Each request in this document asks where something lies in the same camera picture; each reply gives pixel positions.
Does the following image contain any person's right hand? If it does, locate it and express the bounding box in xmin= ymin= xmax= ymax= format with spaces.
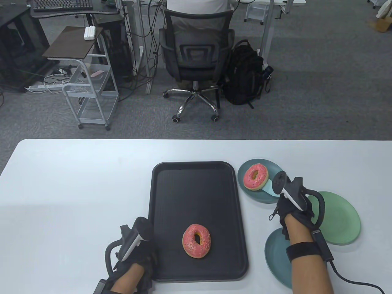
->
xmin=269 ymin=177 xmax=322 ymax=242

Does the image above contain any person's left hand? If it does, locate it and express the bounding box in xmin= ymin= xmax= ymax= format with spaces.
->
xmin=114 ymin=241 xmax=159 ymax=291

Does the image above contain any light blue dessert shovel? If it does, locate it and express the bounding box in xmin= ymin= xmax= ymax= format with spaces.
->
xmin=261 ymin=180 xmax=284 ymax=198

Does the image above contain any black white hand controller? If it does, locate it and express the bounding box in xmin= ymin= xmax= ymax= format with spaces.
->
xmin=272 ymin=171 xmax=325 ymax=227
xmin=105 ymin=217 xmax=153 ymax=277

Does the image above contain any teal round plate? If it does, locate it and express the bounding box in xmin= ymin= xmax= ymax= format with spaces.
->
xmin=237 ymin=158 xmax=288 ymax=204
xmin=264 ymin=228 xmax=294 ymax=290

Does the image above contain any pink frosted mini donut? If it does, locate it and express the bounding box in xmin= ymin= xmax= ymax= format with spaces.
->
xmin=182 ymin=224 xmax=212 ymax=259
xmin=243 ymin=164 xmax=269 ymax=191

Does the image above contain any black baking tray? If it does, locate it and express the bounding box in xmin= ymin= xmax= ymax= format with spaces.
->
xmin=144 ymin=161 xmax=249 ymax=283

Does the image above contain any person's left forearm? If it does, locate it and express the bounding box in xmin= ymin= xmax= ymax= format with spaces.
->
xmin=110 ymin=264 xmax=145 ymax=294

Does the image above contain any person's right forearm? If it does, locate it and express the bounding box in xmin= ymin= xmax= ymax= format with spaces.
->
xmin=285 ymin=214 xmax=335 ymax=294

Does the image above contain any black wrist band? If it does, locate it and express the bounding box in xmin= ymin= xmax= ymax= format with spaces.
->
xmin=93 ymin=278 xmax=114 ymax=294
xmin=286 ymin=230 xmax=334 ymax=262

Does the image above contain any green round plate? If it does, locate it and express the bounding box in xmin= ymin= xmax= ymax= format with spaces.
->
xmin=306 ymin=191 xmax=361 ymax=245

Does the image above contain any black backpack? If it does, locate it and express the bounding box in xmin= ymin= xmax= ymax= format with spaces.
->
xmin=224 ymin=39 xmax=274 ymax=109

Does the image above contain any white rolling cart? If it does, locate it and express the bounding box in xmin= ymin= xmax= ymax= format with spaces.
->
xmin=62 ymin=32 xmax=120 ymax=131

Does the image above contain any black mesh office chair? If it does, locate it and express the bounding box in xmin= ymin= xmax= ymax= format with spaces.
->
xmin=158 ymin=9 xmax=236 ymax=123

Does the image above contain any small white trolley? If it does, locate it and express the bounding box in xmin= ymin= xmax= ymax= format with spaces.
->
xmin=244 ymin=0 xmax=274 ymax=25

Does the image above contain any white power strip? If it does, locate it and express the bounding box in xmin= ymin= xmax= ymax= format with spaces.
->
xmin=25 ymin=83 xmax=66 ymax=92

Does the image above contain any cardboard box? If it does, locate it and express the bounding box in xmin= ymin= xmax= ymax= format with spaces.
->
xmin=368 ymin=15 xmax=392 ymax=33

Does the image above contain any black computer tower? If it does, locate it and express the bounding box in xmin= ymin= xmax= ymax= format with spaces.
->
xmin=103 ymin=20 xmax=134 ymax=82

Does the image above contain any brown side table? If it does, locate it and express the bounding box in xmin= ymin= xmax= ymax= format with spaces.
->
xmin=42 ymin=26 xmax=104 ymax=60

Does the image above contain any black desk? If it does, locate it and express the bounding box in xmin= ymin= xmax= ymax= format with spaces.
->
xmin=29 ymin=0 xmax=123 ymax=19

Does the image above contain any black keyboard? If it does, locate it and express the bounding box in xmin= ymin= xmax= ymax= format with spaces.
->
xmin=32 ymin=0 xmax=93 ymax=12

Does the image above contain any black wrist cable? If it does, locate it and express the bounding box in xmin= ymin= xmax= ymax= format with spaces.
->
xmin=328 ymin=260 xmax=385 ymax=294

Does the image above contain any white desk frame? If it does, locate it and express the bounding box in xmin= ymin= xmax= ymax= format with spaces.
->
xmin=239 ymin=0 xmax=307 ymax=58
xmin=122 ymin=0 xmax=153 ymax=94

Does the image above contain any tangle of white cables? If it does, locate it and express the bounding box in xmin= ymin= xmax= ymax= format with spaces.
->
xmin=43 ymin=73 xmax=74 ymax=90

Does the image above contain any bundle of black cables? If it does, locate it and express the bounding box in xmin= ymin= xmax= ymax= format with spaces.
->
xmin=121 ymin=0 xmax=167 ymax=101

